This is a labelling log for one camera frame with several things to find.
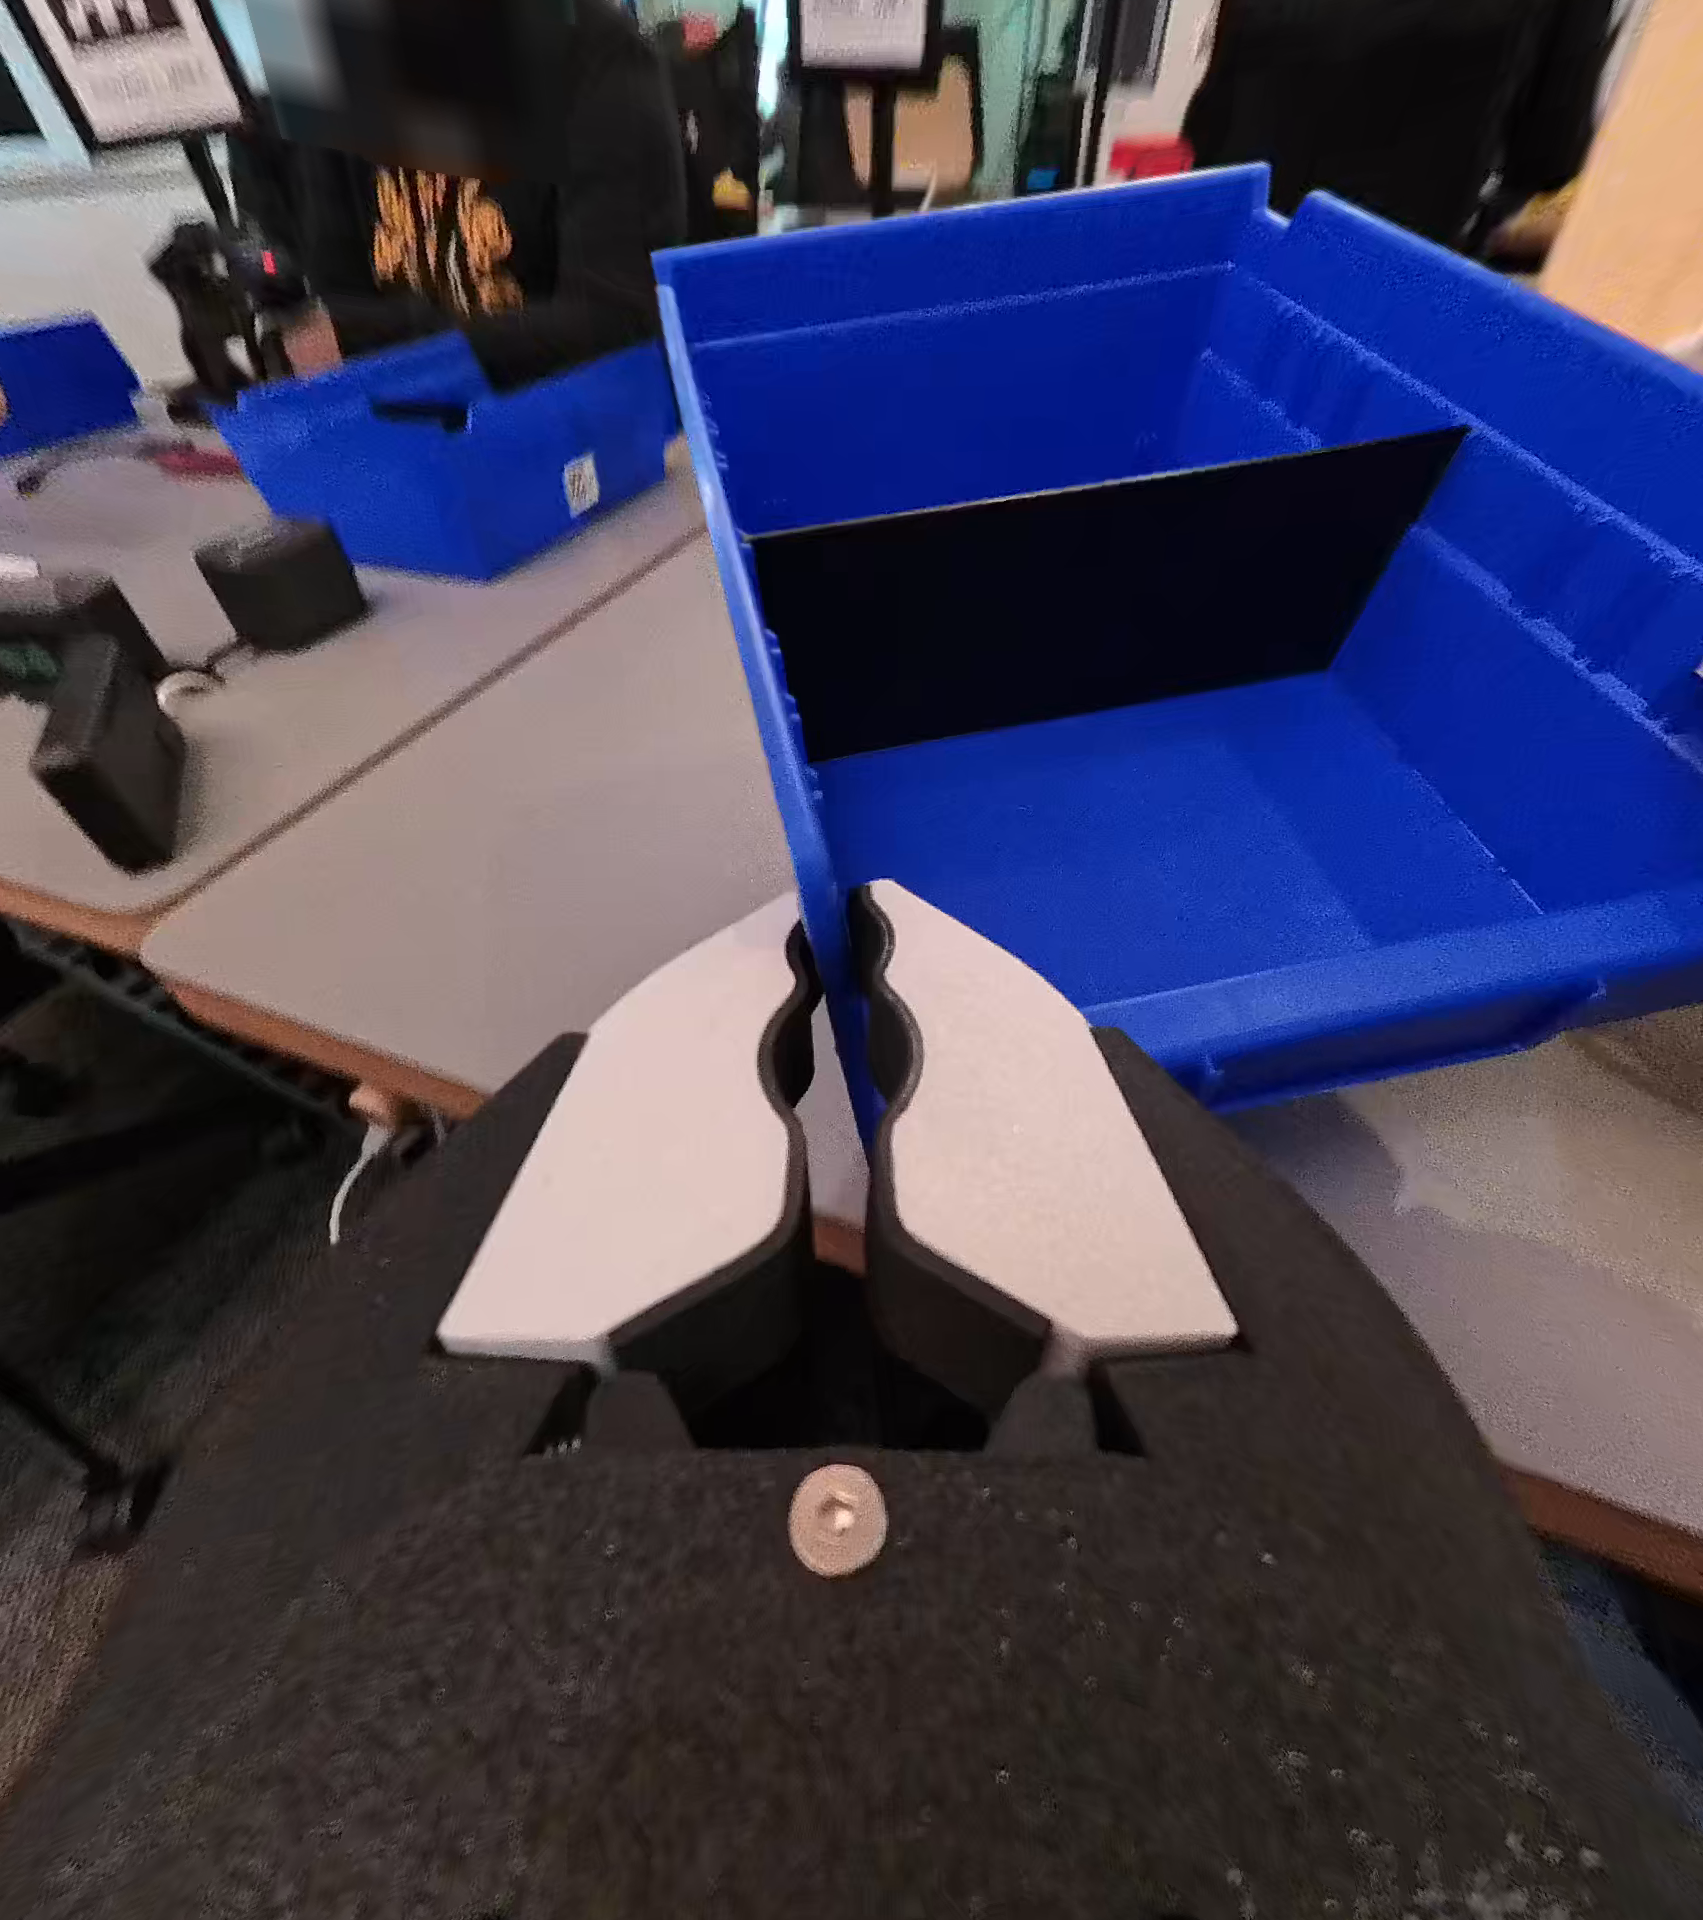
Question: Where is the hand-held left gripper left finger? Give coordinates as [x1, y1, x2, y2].
[438, 893, 816, 1375]

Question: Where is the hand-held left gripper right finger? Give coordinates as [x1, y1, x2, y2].
[851, 878, 1240, 1375]

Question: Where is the blue plastic bin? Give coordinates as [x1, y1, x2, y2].
[652, 160, 1703, 1147]
[0, 308, 139, 483]
[215, 329, 678, 585]

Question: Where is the black bin divider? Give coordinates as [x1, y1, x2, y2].
[749, 427, 1470, 762]

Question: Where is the black box device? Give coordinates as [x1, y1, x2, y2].
[196, 517, 372, 651]
[30, 636, 189, 869]

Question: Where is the framed marker sign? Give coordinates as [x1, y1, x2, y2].
[790, 0, 944, 77]
[12, 0, 255, 149]

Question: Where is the wooden board with white rail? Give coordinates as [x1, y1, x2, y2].
[1544, 0, 1703, 412]

